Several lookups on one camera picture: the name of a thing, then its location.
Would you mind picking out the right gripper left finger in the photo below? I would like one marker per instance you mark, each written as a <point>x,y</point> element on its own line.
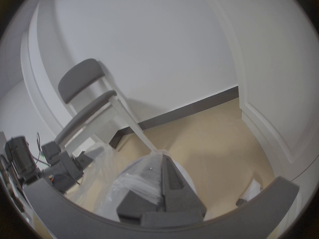
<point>139,203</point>

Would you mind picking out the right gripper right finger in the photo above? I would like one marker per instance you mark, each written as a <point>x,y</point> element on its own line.
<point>184,198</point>

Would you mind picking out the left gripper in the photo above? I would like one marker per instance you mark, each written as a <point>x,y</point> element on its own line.
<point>64,168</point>

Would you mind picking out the clear plastic bag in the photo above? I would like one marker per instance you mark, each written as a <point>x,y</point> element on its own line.
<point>107,163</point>

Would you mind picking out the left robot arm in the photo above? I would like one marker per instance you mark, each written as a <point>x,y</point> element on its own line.
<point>21,155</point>

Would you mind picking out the white trash bin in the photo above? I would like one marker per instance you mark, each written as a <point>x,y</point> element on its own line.
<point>187,175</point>

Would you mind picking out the crumpled black plastic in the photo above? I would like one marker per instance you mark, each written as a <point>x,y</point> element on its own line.
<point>241,202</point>

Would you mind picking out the crumpled white paper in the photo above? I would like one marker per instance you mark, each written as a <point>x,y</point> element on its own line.
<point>253,189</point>

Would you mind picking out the white chair with grey cushions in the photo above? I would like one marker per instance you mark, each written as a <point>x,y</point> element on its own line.
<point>79,78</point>

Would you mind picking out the white panelled door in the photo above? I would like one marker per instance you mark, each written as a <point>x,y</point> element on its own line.
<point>274,83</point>

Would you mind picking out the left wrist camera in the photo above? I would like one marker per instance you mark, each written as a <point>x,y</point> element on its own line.
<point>49,153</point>

